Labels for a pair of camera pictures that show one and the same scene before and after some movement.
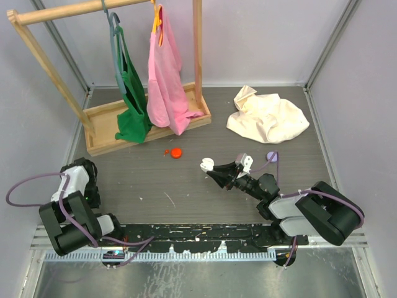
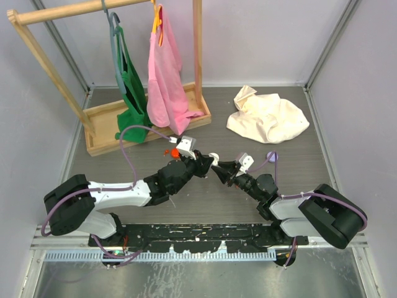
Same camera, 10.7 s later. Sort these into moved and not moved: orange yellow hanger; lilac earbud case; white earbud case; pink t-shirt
Moved: white earbud case
Not moved: pink t-shirt; lilac earbud case; orange yellow hanger
